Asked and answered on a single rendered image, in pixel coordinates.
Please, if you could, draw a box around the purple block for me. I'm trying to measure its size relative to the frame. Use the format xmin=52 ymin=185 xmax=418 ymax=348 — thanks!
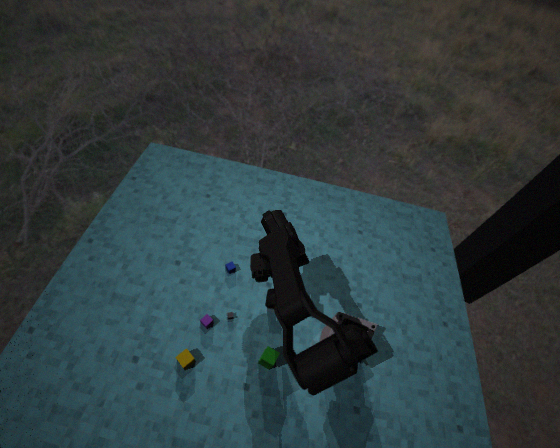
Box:
xmin=200 ymin=314 xmax=214 ymax=329

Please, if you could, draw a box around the yellow block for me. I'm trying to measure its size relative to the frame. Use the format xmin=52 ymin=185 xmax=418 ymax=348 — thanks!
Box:
xmin=176 ymin=348 xmax=195 ymax=370

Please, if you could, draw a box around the small blue block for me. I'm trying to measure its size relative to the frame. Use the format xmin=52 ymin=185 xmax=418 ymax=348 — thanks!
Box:
xmin=225 ymin=262 xmax=236 ymax=274

